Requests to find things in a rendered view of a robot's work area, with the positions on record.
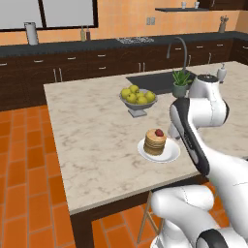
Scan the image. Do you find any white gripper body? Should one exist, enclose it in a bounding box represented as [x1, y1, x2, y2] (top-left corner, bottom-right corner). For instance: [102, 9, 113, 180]
[167, 122, 182, 140]

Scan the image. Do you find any brown pancake stack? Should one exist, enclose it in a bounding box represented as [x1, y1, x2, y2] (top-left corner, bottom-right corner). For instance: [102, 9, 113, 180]
[142, 129, 168, 157]

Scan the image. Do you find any dark wooden counter base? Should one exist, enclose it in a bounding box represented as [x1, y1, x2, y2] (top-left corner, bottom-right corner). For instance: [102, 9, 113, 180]
[69, 173, 211, 248]

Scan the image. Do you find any white round plate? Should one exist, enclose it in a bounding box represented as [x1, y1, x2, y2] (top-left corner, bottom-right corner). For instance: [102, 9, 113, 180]
[137, 137, 181, 164]

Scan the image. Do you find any grey footed fruit bowl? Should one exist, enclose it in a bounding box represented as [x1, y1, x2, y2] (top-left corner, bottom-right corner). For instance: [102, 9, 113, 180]
[119, 94, 159, 119]

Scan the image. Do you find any green plant in grey pot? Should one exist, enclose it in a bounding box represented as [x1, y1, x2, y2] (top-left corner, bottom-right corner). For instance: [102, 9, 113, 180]
[171, 68, 195, 99]

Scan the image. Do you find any dark sink basin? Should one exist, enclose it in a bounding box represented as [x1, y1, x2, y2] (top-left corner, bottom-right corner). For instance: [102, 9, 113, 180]
[125, 70, 198, 96]

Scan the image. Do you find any white soap dispenser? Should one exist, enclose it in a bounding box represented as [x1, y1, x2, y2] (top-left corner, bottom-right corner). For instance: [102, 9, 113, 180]
[216, 63, 228, 84]

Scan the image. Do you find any grey curved tap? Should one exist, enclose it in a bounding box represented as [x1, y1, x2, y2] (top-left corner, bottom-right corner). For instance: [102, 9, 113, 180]
[166, 36, 189, 74]

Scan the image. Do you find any pale wooden stool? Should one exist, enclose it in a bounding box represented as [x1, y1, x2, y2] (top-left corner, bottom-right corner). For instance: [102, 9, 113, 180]
[136, 190, 167, 245]

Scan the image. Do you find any grey speckled hob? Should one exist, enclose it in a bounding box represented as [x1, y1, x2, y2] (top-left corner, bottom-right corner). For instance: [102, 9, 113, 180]
[116, 36, 156, 46]

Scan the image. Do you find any dark wooden cupboard run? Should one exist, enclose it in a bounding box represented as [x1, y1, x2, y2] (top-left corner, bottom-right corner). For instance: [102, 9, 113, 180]
[0, 31, 248, 112]

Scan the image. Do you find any grey pot with tools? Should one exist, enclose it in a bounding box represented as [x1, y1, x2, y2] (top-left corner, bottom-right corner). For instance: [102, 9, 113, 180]
[218, 15, 230, 34]

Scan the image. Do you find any pale green bottle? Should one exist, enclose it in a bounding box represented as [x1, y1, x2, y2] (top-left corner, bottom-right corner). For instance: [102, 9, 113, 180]
[79, 26, 87, 43]

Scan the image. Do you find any black framed window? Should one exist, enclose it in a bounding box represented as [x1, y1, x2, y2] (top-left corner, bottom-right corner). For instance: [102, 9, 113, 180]
[0, 0, 99, 33]

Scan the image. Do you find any dark wall shelf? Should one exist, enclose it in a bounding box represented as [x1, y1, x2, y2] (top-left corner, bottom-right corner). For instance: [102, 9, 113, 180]
[154, 7, 211, 14]

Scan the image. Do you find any dark wooden wall cupboard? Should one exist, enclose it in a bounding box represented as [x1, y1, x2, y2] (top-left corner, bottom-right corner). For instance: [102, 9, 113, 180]
[199, 0, 248, 12]

